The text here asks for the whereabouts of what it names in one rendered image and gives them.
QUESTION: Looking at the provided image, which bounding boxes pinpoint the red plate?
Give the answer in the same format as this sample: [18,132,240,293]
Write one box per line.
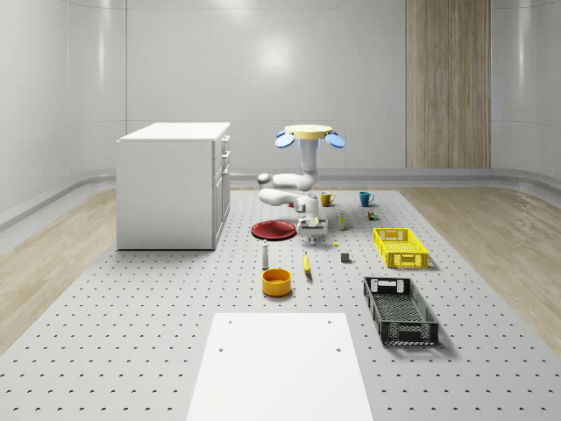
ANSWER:
[251,220,299,241]

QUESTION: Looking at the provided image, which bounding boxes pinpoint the white cabinet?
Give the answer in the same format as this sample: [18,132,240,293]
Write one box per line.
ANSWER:
[116,121,232,252]

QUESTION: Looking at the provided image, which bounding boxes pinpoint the dark grey basket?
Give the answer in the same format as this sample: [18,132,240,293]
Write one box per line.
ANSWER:
[362,275,441,348]

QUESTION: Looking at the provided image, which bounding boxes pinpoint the yellow basket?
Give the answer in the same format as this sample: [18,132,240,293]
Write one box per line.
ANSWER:
[372,226,430,269]

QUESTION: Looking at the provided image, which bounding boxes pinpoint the yellow bowl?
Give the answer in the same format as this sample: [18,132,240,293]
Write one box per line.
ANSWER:
[260,268,293,297]

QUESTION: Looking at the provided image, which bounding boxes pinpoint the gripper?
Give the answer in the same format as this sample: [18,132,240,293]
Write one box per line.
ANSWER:
[296,218,329,246]

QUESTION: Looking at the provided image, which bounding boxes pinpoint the white board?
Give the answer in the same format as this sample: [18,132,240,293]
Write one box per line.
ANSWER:
[185,311,375,421]

